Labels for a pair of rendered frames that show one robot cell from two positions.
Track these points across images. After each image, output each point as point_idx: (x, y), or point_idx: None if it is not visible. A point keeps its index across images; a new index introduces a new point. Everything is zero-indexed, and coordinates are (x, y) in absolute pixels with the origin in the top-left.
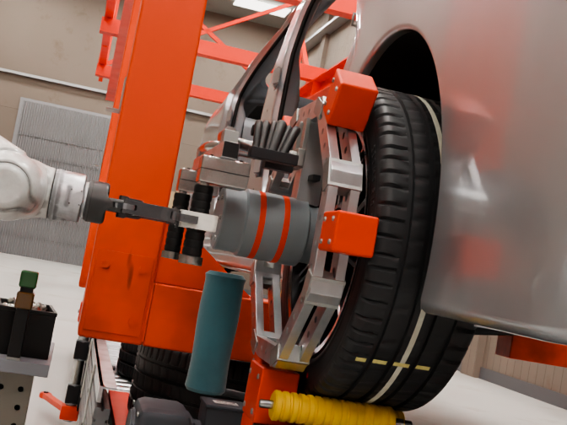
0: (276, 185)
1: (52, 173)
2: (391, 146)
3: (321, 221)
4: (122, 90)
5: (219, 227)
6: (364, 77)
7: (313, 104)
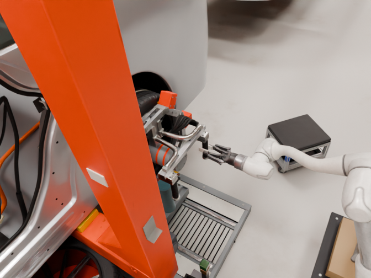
0: None
1: (248, 156)
2: None
3: None
4: (154, 220)
5: (186, 157)
6: (165, 91)
7: (159, 115)
